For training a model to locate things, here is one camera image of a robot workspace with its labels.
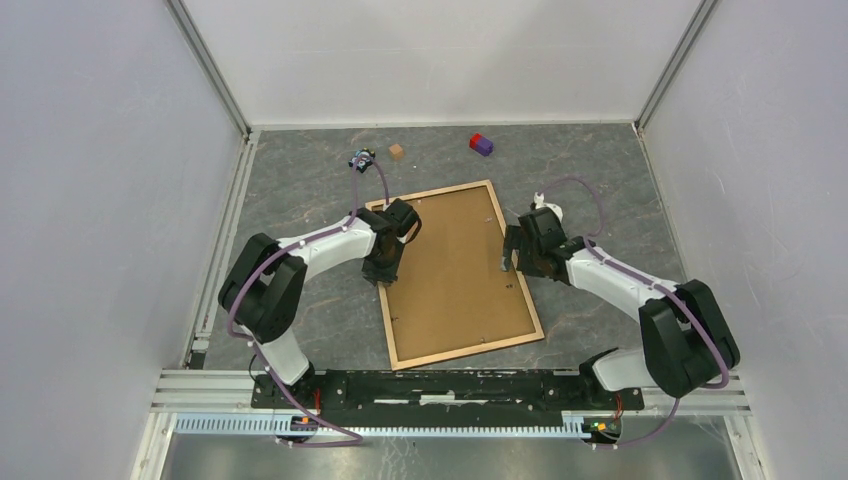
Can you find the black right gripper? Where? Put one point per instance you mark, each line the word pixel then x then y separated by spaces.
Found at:
pixel 514 240

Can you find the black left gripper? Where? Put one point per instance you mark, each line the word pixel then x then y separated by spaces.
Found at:
pixel 386 276

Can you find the wooden picture frame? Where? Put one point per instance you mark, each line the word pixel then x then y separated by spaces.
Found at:
pixel 464 351

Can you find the brown cardboard backing board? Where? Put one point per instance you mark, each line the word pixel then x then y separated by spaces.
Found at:
pixel 457 272

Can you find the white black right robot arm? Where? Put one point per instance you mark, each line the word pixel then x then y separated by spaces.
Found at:
pixel 686 343

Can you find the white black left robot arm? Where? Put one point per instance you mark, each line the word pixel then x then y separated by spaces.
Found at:
pixel 262 291

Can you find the blue owl toy block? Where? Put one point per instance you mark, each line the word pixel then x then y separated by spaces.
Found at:
pixel 362 160

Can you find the red purple block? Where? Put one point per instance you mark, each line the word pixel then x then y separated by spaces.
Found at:
pixel 481 144

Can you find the small wooden cube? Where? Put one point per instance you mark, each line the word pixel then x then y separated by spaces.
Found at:
pixel 396 152

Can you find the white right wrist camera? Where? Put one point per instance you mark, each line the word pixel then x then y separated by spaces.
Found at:
pixel 539 202

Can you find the white cable chain strip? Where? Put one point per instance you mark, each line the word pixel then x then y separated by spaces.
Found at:
pixel 288 425

